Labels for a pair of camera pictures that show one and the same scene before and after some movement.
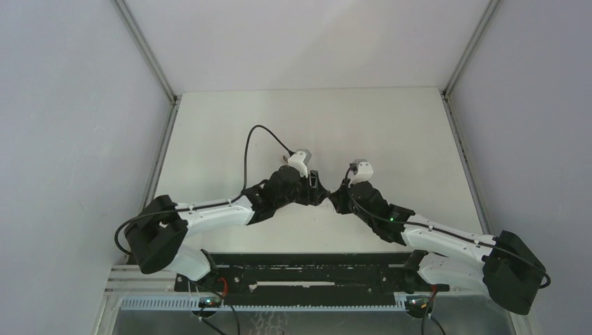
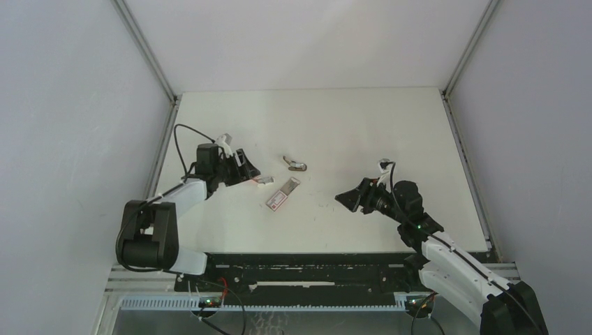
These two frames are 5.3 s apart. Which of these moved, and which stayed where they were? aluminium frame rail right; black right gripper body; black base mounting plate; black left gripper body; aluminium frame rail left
Moved: black left gripper body; black right gripper body
Stayed: aluminium frame rail right; black base mounting plate; aluminium frame rail left
